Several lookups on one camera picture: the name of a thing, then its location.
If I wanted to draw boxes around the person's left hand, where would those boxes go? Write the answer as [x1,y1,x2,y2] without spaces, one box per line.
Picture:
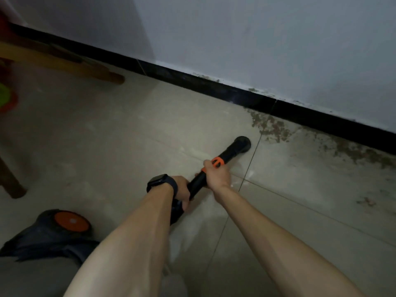
[170,175,191,212]

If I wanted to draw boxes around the person's right hand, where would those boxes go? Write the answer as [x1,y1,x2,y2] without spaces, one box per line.
[194,159,233,196]

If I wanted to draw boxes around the black vacuum hose with nozzle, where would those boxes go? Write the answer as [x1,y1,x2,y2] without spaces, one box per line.
[169,136,252,226]

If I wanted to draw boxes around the grey vacuum cleaner orange knobs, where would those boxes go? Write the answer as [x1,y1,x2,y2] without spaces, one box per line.
[0,208,100,297]

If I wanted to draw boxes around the person's right forearm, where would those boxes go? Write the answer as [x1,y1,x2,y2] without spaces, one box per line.
[212,184,366,297]

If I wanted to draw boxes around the person's left forearm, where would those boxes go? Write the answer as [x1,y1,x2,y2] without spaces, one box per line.
[63,184,174,297]

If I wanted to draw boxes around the black smartwatch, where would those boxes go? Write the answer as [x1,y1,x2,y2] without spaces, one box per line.
[146,173,179,199]

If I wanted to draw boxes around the black baseboard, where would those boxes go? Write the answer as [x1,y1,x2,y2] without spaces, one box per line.
[8,23,396,156]

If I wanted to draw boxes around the light grey trousers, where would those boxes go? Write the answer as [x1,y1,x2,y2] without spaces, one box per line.
[159,264,190,297]

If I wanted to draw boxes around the wooden folding table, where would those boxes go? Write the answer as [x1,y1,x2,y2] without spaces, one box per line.
[0,40,126,200]

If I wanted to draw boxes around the pink plastic stool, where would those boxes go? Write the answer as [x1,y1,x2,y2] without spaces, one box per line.
[0,91,19,114]

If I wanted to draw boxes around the green plastic stool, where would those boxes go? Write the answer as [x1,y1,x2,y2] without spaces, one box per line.
[0,83,13,108]

